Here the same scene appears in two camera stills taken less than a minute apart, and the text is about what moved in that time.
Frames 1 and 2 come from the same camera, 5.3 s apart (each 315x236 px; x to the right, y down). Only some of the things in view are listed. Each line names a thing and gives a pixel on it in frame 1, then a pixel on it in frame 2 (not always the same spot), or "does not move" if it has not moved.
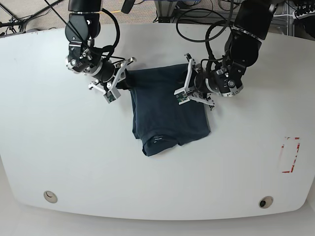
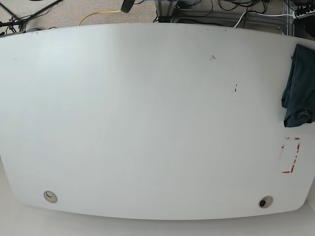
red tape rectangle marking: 296,155 does not move
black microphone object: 127,6 does not move
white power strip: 296,16 does not move
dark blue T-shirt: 158,119 -> 298,99
